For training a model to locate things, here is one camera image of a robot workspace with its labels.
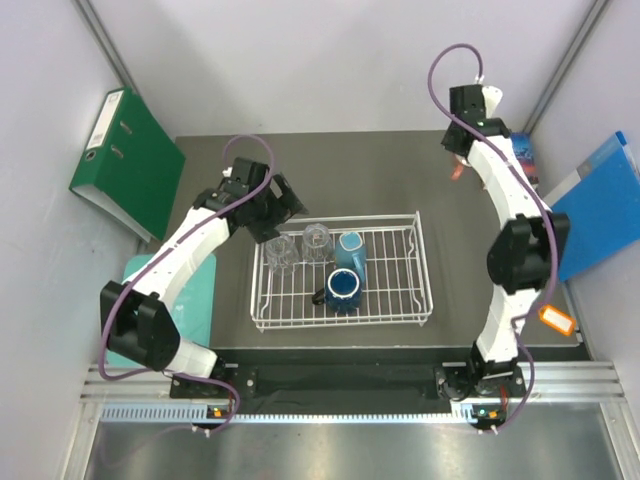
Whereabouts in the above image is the clear glass left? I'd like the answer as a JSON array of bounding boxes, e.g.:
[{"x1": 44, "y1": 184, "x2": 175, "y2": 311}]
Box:
[{"x1": 265, "y1": 234, "x2": 300, "y2": 275}]

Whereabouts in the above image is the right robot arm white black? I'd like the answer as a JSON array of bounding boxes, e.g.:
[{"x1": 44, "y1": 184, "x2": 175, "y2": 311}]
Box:
[{"x1": 442, "y1": 84, "x2": 570, "y2": 399}]

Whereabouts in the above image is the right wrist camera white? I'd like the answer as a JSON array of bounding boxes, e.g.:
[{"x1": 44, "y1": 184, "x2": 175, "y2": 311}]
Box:
[{"x1": 474, "y1": 74, "x2": 503, "y2": 118}]

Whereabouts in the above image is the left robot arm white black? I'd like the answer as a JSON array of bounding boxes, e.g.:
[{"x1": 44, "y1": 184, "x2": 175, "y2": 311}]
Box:
[{"x1": 100, "y1": 157, "x2": 307, "y2": 397}]

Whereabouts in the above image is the clear glass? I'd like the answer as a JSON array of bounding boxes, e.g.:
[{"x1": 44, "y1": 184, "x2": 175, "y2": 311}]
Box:
[
  {"x1": 302, "y1": 223, "x2": 334, "y2": 264},
  {"x1": 265, "y1": 234, "x2": 300, "y2": 275}
]

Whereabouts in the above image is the clear glass right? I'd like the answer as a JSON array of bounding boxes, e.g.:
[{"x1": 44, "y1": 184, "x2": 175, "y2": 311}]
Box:
[{"x1": 302, "y1": 223, "x2": 334, "y2": 264}]

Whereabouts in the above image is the white slotted cable duct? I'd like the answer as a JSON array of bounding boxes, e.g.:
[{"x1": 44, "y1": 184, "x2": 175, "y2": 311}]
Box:
[{"x1": 99, "y1": 402, "x2": 506, "y2": 425}]

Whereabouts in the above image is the teal cutting board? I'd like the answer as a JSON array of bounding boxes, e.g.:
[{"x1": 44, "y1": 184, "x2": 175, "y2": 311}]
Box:
[{"x1": 106, "y1": 254, "x2": 216, "y2": 368}]

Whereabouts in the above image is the blue folder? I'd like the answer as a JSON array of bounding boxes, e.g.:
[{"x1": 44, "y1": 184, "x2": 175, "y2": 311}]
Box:
[{"x1": 544, "y1": 130, "x2": 639, "y2": 282}]

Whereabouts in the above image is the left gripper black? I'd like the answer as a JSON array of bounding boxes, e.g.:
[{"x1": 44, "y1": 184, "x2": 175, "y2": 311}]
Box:
[{"x1": 247, "y1": 172, "x2": 307, "y2": 243}]

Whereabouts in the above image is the orange patterned mug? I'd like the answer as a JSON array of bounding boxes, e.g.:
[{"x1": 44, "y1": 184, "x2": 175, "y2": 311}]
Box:
[{"x1": 450, "y1": 154, "x2": 471, "y2": 181}]

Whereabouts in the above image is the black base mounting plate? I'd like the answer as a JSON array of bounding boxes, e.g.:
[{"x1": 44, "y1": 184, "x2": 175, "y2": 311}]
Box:
[{"x1": 170, "y1": 347, "x2": 525, "y2": 415}]

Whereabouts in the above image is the green lever arch binder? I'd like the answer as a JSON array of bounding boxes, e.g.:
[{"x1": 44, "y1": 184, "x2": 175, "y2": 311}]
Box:
[{"x1": 69, "y1": 87, "x2": 185, "y2": 242}]

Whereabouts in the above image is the white wire dish rack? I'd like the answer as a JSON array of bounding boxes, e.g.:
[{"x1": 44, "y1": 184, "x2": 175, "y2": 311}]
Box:
[{"x1": 250, "y1": 212, "x2": 434, "y2": 332}]

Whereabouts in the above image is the Jane Eyre book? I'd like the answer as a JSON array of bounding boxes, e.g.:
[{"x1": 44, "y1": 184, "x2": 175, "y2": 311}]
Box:
[{"x1": 510, "y1": 132, "x2": 539, "y2": 189}]

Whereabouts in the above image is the light blue mug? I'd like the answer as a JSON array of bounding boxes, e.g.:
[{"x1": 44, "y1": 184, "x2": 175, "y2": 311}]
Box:
[{"x1": 334, "y1": 231, "x2": 367, "y2": 283}]

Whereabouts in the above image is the dark blue mug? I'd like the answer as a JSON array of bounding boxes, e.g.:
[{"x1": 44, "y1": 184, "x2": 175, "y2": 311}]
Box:
[{"x1": 311, "y1": 268, "x2": 362, "y2": 314}]

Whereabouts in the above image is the orange key tag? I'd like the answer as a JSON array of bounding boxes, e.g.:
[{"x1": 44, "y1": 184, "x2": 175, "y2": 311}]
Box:
[{"x1": 538, "y1": 304, "x2": 576, "y2": 336}]

